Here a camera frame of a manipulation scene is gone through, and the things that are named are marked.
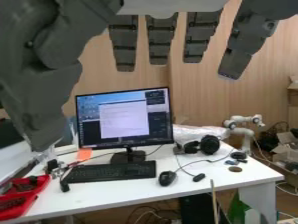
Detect black headphones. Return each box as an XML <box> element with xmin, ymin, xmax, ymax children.
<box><xmin>181</xmin><ymin>133</ymin><xmax>222</xmax><ymax>156</ymax></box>

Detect thin stick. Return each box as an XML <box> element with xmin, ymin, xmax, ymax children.
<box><xmin>208</xmin><ymin>178</ymin><xmax>220</xmax><ymax>224</ymax></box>

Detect red tray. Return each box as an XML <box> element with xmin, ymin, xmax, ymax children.
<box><xmin>0</xmin><ymin>194</ymin><xmax>38</xmax><ymax>222</ymax></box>
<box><xmin>0</xmin><ymin>174</ymin><xmax>51</xmax><ymax>201</ymax></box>

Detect orange paper note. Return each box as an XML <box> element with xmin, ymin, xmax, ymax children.
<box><xmin>74</xmin><ymin>147</ymin><xmax>93</xmax><ymax>161</ymax></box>

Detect black keyboard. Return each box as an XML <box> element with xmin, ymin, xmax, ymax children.
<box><xmin>65</xmin><ymin>160</ymin><xmax>158</xmax><ymax>184</ymax></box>

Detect small black object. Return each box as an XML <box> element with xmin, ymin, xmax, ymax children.
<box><xmin>58</xmin><ymin>177</ymin><xmax>71</xmax><ymax>193</ymax></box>

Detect white desk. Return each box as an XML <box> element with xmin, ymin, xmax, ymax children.
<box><xmin>0</xmin><ymin>134</ymin><xmax>284</xmax><ymax>224</ymax></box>

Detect computer screen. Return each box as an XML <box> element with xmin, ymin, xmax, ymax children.
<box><xmin>74</xmin><ymin>86</ymin><xmax>175</xmax><ymax>165</ymax></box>

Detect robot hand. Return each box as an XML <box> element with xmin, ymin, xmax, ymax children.
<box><xmin>0</xmin><ymin>0</ymin><xmax>298</xmax><ymax>153</ymax></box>

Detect black mouse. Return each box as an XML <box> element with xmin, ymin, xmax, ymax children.
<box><xmin>157</xmin><ymin>170</ymin><xmax>178</xmax><ymax>188</ymax></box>

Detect black computer tower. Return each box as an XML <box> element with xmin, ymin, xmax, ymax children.
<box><xmin>178</xmin><ymin>192</ymin><xmax>219</xmax><ymax>224</ymax></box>

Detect small white jointed device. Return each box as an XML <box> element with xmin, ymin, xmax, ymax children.
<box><xmin>222</xmin><ymin>113</ymin><xmax>267</xmax><ymax>157</ymax></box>

